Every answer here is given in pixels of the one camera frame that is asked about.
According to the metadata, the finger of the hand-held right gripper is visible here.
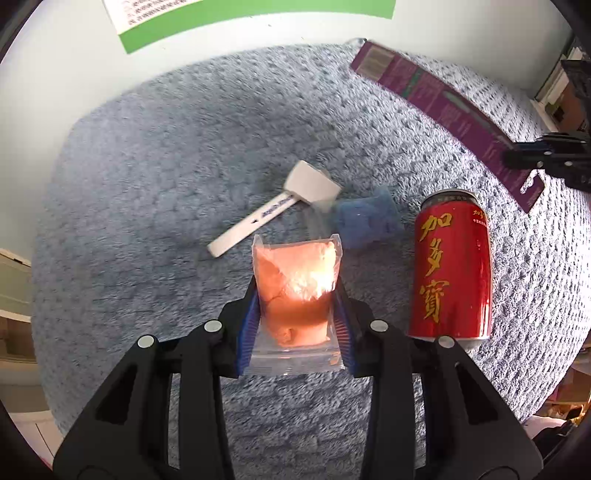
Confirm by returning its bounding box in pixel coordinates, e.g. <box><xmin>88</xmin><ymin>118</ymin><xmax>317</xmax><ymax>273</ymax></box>
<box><xmin>502</xmin><ymin>131</ymin><xmax>591</xmax><ymax>191</ymax></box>

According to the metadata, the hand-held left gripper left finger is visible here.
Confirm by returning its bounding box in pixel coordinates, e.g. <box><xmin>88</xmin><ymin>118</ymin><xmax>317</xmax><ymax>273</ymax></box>
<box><xmin>53</xmin><ymin>277</ymin><xmax>259</xmax><ymax>480</ymax></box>

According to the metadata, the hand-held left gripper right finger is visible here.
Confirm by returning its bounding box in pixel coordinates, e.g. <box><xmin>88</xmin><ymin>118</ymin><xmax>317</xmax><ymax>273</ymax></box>
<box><xmin>332</xmin><ymin>277</ymin><xmax>543</xmax><ymax>480</ymax></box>

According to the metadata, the orange clay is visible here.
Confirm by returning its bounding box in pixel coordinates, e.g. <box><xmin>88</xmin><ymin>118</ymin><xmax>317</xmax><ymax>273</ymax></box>
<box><xmin>249</xmin><ymin>233</ymin><xmax>345</xmax><ymax>374</ymax></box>

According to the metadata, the long purple box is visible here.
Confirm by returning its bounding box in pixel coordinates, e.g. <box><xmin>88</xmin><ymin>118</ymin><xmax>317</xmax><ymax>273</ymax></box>
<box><xmin>349</xmin><ymin>41</ymin><xmax>546</xmax><ymax>214</ymax></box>

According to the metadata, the bookshelf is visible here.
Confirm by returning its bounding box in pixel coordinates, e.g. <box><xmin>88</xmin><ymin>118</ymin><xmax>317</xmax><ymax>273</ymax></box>
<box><xmin>533</xmin><ymin>32</ymin><xmax>591</xmax><ymax>134</ymax></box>

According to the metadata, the white marker pen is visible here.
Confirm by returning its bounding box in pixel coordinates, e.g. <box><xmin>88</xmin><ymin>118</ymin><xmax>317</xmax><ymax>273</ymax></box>
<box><xmin>207</xmin><ymin>193</ymin><xmax>298</xmax><ymax>258</ymax></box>

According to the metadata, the blue clay in clear bag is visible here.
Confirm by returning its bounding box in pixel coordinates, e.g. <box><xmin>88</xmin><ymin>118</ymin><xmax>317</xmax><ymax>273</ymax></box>
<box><xmin>307</xmin><ymin>185</ymin><xmax>403</xmax><ymax>250</ymax></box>

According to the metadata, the red drink can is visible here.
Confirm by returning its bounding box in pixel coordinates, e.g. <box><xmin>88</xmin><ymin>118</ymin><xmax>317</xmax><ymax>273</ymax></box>
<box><xmin>407</xmin><ymin>188</ymin><xmax>494</xmax><ymax>342</ymax></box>

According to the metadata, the folded white card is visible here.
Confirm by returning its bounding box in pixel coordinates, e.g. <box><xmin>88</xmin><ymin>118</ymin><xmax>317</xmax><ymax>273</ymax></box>
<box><xmin>283</xmin><ymin>160</ymin><xmax>342</xmax><ymax>204</ymax></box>

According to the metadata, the cream cabinet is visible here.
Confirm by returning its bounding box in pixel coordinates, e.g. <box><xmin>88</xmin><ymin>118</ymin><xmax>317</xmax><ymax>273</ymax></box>
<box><xmin>0</xmin><ymin>247</ymin><xmax>38</xmax><ymax>384</ymax></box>

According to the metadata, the green striped wall poster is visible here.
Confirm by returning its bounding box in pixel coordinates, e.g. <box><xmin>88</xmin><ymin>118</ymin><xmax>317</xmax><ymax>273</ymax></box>
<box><xmin>102</xmin><ymin>0</ymin><xmax>397</xmax><ymax>55</ymax></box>

